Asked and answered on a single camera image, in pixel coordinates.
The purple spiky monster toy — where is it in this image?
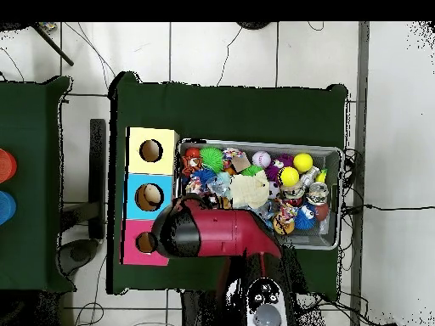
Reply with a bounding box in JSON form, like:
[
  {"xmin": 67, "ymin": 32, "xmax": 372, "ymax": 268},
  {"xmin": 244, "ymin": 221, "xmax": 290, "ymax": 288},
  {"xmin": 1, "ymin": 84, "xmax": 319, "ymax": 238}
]
[{"xmin": 264, "ymin": 154, "xmax": 295, "ymax": 181}]

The black power cable with plug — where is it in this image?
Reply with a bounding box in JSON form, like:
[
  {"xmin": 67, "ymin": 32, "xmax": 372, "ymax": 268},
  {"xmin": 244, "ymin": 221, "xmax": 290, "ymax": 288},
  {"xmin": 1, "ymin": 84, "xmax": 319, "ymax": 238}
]
[{"xmin": 342, "ymin": 202, "xmax": 435, "ymax": 216}]

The blue cup stack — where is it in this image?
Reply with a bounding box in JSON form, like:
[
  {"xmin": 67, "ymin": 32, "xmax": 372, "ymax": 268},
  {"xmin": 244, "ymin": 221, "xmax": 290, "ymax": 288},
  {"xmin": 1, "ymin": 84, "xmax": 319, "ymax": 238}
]
[{"xmin": 0, "ymin": 190, "xmax": 17, "ymax": 226}]

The yellow tennis ball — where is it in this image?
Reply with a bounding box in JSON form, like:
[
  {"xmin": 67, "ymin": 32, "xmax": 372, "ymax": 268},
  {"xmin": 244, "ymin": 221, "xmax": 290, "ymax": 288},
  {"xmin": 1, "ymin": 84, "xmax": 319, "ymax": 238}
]
[{"xmin": 276, "ymin": 166, "xmax": 301, "ymax": 188}]

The green spiky rubber ball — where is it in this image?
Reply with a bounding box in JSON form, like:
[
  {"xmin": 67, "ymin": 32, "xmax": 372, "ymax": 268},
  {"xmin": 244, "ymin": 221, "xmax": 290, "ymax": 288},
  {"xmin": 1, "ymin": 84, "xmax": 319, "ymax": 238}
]
[{"xmin": 199, "ymin": 146, "xmax": 224, "ymax": 173}]

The grey floor cable cover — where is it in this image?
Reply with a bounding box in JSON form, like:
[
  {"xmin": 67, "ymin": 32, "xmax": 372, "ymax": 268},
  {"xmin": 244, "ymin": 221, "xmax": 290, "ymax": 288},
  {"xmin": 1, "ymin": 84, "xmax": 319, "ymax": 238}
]
[{"xmin": 349, "ymin": 21, "xmax": 371, "ymax": 326}]

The plain yellow ball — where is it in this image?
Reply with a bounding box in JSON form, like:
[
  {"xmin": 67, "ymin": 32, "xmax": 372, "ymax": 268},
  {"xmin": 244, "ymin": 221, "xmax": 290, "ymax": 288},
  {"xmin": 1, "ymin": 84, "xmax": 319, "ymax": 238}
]
[{"xmin": 292, "ymin": 152, "xmax": 314, "ymax": 174}]

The cream waffle cloth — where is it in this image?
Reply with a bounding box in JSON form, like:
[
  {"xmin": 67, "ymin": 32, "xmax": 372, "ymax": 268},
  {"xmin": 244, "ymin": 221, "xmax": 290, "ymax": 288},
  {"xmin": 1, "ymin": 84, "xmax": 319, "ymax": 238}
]
[{"xmin": 229, "ymin": 169, "xmax": 270, "ymax": 209}]

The green cloth on side table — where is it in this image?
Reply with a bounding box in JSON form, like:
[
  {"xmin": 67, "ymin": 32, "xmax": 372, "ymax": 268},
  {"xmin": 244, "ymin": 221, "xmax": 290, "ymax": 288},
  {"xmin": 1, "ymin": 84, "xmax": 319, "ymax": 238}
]
[{"xmin": 0, "ymin": 75, "xmax": 76, "ymax": 294}]

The wire mesh bin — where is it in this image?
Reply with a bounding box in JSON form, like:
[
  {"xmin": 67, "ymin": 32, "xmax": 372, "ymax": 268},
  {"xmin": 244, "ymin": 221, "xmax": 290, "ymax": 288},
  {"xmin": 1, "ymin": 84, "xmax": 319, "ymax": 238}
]
[{"xmin": 176, "ymin": 138, "xmax": 344, "ymax": 251}]

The wooden box with three holes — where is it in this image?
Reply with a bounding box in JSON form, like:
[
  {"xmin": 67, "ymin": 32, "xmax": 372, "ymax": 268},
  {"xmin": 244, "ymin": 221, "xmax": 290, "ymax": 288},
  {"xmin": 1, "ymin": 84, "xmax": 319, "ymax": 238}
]
[{"xmin": 120, "ymin": 126, "xmax": 180, "ymax": 267}]

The crushed silver drink can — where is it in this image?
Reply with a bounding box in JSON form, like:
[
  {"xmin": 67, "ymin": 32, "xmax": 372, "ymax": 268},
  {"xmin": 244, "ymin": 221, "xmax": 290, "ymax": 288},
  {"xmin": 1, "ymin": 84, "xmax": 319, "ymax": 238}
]
[{"xmin": 305, "ymin": 182, "xmax": 330, "ymax": 205}]

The tiger plush toy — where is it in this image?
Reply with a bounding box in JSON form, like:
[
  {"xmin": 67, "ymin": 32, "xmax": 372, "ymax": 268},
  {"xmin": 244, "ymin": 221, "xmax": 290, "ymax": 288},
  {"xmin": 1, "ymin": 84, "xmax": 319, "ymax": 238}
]
[{"xmin": 180, "ymin": 154, "xmax": 202, "ymax": 177}]

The black round base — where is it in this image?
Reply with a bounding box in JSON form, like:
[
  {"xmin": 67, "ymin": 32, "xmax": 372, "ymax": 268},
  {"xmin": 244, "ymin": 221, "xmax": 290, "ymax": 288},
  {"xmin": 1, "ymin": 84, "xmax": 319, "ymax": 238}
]
[{"xmin": 236, "ymin": 21, "xmax": 272, "ymax": 31}]

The black rod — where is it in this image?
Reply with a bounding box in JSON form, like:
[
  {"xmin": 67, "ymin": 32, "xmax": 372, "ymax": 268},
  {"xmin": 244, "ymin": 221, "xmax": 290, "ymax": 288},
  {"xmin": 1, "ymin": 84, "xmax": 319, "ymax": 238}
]
[{"xmin": 31, "ymin": 22, "xmax": 75, "ymax": 67}]

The white baseball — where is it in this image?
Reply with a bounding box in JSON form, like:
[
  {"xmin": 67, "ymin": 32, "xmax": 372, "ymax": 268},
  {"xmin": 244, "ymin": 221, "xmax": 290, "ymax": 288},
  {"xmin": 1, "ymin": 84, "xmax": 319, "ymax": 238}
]
[{"xmin": 251, "ymin": 150, "xmax": 272, "ymax": 170}]

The orange cup stack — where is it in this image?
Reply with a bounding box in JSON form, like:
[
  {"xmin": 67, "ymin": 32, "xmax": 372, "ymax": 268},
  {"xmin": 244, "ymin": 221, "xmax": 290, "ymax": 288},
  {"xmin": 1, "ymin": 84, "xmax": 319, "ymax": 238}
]
[{"xmin": 0, "ymin": 148, "xmax": 18, "ymax": 184}]

